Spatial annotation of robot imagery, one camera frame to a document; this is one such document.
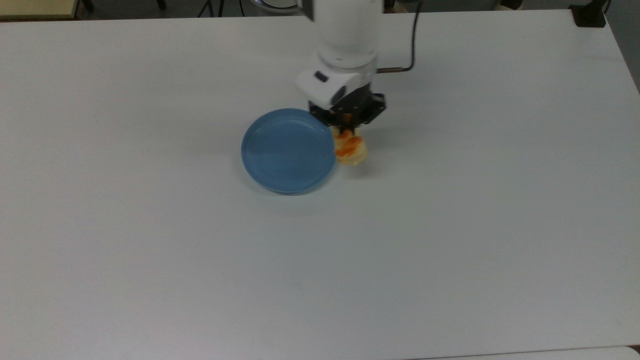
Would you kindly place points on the black tripod legs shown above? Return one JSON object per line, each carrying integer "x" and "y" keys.
{"x": 220, "y": 7}

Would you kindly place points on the dark chair leg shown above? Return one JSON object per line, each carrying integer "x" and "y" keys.
{"x": 87, "y": 5}

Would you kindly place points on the blue round plastic plate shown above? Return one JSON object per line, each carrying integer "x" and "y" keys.
{"x": 287, "y": 152}

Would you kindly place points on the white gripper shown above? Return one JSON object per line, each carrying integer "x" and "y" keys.
{"x": 330, "y": 86}

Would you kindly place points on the black table clamp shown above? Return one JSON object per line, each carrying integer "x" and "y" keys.
{"x": 589, "y": 16}

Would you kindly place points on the beige shoe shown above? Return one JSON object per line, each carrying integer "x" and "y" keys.
{"x": 394, "y": 6}

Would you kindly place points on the orange glazed bread piece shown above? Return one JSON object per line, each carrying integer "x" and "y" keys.
{"x": 351, "y": 148}

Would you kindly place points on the light wooden side table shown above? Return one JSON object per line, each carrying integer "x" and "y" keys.
{"x": 35, "y": 8}

